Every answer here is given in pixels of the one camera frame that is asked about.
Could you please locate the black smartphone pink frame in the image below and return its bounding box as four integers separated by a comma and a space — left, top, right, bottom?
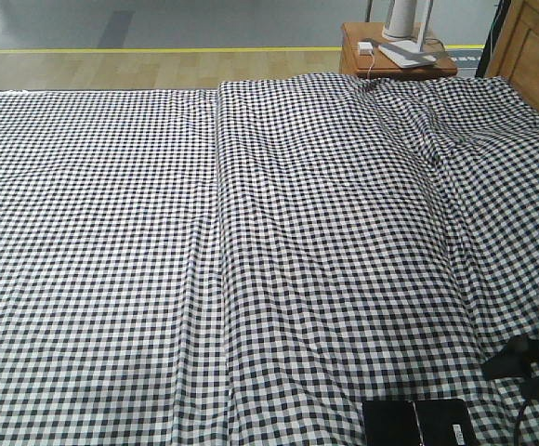
362, 399, 477, 446

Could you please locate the black white checkered bedsheet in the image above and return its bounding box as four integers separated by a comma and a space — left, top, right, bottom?
0, 73, 539, 445

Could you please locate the wooden headboard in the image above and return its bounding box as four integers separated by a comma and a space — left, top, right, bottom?
485, 0, 539, 111

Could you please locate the wooden nightstand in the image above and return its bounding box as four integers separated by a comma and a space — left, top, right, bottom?
339, 22, 458, 81

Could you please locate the small white charger box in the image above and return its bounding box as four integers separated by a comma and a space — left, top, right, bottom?
357, 41, 375, 56

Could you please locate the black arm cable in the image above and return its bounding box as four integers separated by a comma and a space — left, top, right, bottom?
514, 392, 538, 446

